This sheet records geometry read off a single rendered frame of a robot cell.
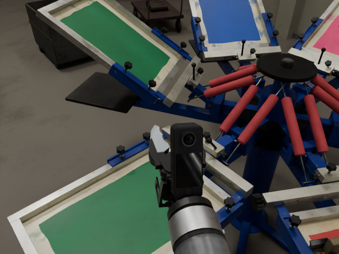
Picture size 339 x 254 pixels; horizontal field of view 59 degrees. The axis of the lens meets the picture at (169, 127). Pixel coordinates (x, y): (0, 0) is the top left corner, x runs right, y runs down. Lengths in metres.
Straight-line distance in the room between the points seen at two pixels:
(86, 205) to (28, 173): 1.73
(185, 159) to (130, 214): 0.92
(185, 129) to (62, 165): 2.66
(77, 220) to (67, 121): 2.31
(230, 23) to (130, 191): 1.57
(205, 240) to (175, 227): 0.05
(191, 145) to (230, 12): 2.17
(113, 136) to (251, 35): 1.71
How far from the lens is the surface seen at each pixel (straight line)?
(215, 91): 1.77
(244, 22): 2.53
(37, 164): 3.15
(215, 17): 2.49
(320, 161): 1.60
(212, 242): 0.41
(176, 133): 0.43
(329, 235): 1.44
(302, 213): 1.41
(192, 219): 0.43
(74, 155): 3.12
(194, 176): 0.46
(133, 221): 1.33
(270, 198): 1.35
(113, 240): 1.29
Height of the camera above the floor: 2.04
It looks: 38 degrees down
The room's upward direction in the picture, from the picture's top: straight up
